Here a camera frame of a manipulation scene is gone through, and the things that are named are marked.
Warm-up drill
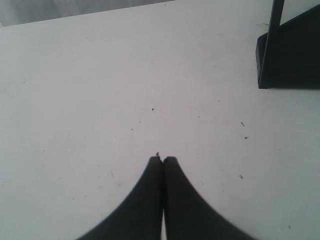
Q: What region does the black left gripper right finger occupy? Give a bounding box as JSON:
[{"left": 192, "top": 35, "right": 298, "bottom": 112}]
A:
[{"left": 163, "top": 156, "right": 253, "bottom": 240}]

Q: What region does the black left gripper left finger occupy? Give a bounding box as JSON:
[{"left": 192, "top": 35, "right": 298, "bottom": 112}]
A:
[{"left": 79, "top": 156, "right": 163, "bottom": 240}]

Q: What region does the black metal shelf rack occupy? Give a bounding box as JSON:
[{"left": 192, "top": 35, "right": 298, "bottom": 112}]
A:
[{"left": 255, "top": 0, "right": 320, "bottom": 89}]

